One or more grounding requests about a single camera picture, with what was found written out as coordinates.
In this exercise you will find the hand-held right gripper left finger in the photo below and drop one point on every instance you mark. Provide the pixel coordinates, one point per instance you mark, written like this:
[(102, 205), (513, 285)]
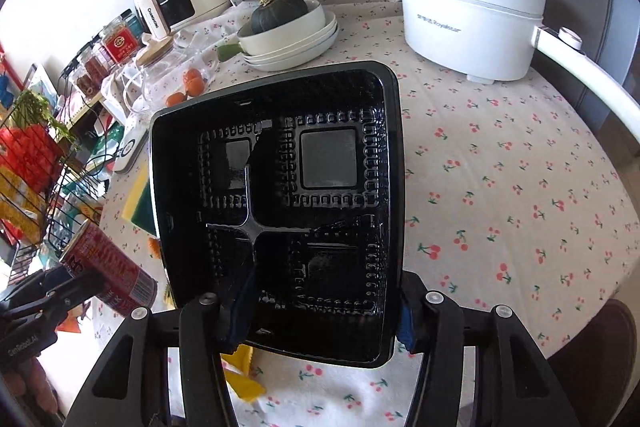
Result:
[(242, 317)]

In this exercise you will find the red packet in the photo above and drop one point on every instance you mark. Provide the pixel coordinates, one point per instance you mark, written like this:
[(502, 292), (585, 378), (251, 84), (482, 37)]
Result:
[(30, 152)]

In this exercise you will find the cherry print tablecloth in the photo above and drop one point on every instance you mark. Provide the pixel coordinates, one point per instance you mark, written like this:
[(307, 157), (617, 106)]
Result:
[(500, 207)]

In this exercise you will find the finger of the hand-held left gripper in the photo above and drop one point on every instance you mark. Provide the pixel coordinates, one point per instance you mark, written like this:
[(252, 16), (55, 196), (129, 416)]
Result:
[(75, 292), (47, 279)]

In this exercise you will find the yellow and green sponge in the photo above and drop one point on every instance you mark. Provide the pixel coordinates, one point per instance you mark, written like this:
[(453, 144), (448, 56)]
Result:
[(140, 202)]

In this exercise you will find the orange tangerine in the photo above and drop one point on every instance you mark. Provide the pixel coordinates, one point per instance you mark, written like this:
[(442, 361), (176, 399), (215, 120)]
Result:
[(176, 99), (191, 74), (196, 86)]

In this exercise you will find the dark green pumpkin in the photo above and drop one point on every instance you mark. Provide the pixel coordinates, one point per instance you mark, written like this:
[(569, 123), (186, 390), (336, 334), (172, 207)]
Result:
[(277, 14)]

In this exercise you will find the crushed red drink can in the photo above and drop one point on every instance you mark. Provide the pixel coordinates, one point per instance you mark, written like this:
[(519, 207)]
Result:
[(115, 267)]

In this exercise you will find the white plate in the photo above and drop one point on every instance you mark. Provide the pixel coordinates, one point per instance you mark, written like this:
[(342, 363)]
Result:
[(327, 29), (310, 57)]

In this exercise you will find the glass pitcher with wooden lid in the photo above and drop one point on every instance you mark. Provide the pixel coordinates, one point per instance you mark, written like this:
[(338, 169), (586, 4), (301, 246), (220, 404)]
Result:
[(160, 77)]

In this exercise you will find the brown chair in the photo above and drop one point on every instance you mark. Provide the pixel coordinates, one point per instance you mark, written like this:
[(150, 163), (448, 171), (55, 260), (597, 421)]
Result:
[(617, 357)]

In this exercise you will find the glass jar with red label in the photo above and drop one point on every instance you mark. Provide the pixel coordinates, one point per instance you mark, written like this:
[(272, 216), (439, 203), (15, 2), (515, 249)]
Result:
[(120, 42)]

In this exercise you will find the yellow packet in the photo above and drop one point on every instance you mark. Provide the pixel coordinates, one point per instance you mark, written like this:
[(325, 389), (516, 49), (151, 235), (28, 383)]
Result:
[(25, 207)]

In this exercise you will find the black plastic food tray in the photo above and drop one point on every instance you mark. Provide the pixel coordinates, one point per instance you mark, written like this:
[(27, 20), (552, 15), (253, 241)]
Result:
[(325, 217)]

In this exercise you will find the green leafy plant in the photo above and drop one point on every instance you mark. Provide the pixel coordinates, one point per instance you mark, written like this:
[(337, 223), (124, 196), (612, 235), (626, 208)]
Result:
[(45, 112)]

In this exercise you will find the jar of red dried berries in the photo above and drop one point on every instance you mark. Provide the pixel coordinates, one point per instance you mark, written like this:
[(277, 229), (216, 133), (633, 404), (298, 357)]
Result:
[(92, 69)]

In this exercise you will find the yellow wrapper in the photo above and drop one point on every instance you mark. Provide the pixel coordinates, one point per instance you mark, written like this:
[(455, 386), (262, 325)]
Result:
[(245, 379)]

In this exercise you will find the white electric cooking pot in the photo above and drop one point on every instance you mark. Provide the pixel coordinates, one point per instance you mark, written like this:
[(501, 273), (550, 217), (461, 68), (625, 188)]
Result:
[(465, 27)]

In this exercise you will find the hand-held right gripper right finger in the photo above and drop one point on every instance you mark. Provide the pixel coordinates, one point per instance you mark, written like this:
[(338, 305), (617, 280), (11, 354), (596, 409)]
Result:
[(407, 322)]

